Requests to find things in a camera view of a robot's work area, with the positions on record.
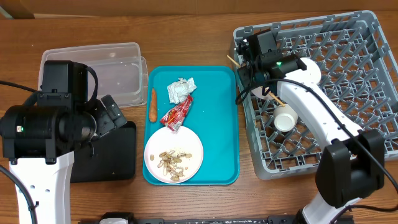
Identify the pink bowl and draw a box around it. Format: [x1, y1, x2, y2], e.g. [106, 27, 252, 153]
[251, 86, 274, 100]

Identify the wooden chopstick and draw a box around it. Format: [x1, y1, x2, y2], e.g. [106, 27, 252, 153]
[227, 55, 285, 107]

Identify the white bowl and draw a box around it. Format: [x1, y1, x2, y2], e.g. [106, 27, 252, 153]
[301, 57, 322, 85]

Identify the white cup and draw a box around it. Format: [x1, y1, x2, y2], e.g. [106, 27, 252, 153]
[273, 104, 299, 132]

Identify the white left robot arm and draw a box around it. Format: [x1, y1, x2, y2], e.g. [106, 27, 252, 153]
[1, 60, 127, 223]

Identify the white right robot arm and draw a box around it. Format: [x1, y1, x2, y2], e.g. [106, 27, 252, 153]
[236, 29, 386, 223]

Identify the grey dishwasher rack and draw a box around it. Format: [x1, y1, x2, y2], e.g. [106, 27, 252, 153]
[233, 11, 397, 180]

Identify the black tray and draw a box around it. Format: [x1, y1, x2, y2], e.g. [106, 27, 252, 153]
[71, 121, 137, 183]

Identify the clear plastic container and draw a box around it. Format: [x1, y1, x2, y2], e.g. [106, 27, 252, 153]
[38, 42, 148, 108]

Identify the orange carrot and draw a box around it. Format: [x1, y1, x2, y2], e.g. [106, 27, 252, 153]
[149, 88, 157, 123]

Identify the red snack wrapper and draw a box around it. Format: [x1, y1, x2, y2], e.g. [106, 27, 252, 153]
[160, 95, 193, 131]

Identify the crumpled white tissue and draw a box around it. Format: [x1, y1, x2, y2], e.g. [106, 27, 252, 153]
[167, 78, 197, 104]

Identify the pink plate with food scraps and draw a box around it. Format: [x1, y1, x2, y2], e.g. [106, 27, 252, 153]
[144, 126, 204, 184]

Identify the teal plastic tray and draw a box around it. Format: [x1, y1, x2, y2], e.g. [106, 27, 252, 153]
[148, 65, 240, 185]

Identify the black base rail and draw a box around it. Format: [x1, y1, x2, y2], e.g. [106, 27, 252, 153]
[77, 211, 355, 224]

